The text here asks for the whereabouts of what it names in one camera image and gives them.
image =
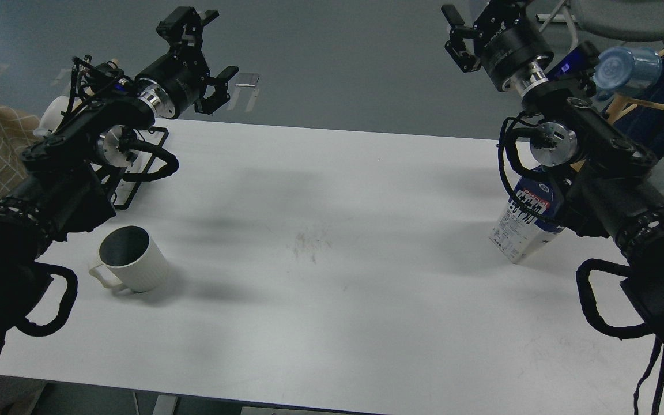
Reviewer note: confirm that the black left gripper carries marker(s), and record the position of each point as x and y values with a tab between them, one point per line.
179	78

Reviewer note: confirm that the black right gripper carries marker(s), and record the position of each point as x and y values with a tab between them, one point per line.
505	41

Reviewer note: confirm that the blue white milk carton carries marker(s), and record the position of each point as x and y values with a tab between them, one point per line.
518	234

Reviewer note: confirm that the white ribbed mug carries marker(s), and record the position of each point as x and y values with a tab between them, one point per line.
129	258

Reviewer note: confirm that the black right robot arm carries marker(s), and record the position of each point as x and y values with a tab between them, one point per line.
562	162

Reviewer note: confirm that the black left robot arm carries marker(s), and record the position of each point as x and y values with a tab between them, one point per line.
73	171

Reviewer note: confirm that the blue plastic cup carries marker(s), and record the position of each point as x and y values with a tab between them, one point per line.
626	71

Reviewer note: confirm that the wooden cup tree stand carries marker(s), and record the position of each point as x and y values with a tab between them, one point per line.
623	105

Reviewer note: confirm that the grey office chair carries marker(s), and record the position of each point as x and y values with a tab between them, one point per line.
607	23

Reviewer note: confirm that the black wire cup rack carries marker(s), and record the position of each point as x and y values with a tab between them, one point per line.
125	153

